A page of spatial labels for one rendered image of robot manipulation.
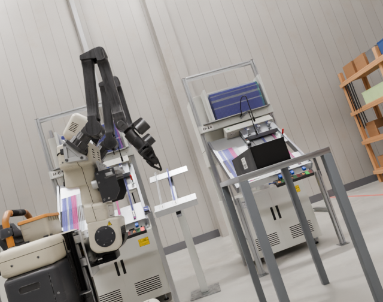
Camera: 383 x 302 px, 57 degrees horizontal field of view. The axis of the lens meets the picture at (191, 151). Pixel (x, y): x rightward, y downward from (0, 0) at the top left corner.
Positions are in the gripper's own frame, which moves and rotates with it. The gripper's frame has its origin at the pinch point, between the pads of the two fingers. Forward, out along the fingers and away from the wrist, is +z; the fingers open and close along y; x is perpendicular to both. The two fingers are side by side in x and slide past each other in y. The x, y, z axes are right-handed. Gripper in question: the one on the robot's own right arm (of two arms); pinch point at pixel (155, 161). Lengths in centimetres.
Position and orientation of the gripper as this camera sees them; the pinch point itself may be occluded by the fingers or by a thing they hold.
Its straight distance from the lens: 174.3
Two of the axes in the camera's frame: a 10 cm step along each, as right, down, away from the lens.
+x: -7.2, 6.8, -1.3
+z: 6.9, 7.2, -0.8
